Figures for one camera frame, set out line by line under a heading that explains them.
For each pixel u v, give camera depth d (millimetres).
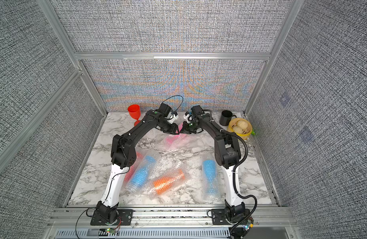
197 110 843
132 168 635
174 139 930
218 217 731
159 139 1029
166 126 854
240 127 1042
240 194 625
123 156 615
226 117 1070
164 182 766
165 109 812
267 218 758
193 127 856
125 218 732
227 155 584
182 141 1012
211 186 762
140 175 797
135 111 1007
